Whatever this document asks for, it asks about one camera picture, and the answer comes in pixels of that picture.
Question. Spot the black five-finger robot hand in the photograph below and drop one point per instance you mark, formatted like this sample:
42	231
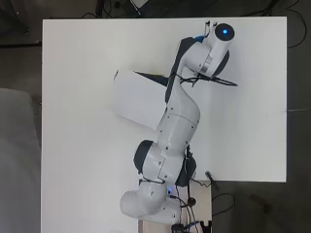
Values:
210	26

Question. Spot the blue round tub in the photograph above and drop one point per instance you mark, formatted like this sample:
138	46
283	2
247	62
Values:
200	39

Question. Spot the white flat sheet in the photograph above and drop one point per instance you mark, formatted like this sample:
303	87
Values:
139	97

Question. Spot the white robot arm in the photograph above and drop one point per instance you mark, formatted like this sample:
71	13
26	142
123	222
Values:
176	129

